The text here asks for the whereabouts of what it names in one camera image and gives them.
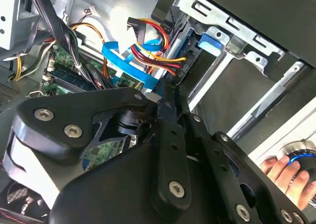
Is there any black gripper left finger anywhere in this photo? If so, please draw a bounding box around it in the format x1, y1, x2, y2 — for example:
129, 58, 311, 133
1, 81, 193, 211

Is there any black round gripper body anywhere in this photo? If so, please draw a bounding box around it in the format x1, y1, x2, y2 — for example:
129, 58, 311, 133
48, 138, 239, 224

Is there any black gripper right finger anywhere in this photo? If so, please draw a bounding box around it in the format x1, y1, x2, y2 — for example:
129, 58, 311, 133
176, 85, 312, 224

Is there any blue data wire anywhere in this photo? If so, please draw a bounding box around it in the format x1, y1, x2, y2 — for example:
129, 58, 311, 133
101, 39, 164, 90

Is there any round black tool blue ring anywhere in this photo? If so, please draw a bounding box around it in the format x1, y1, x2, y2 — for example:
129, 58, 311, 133
278, 139, 316, 182

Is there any red yellow black power wire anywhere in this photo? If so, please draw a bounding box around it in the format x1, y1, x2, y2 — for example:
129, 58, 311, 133
127, 17, 190, 78

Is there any hard disk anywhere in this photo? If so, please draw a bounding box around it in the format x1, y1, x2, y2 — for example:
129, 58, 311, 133
170, 27, 223, 91

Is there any person's hand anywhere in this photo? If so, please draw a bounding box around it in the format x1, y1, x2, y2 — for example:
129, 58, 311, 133
260, 156, 316, 210

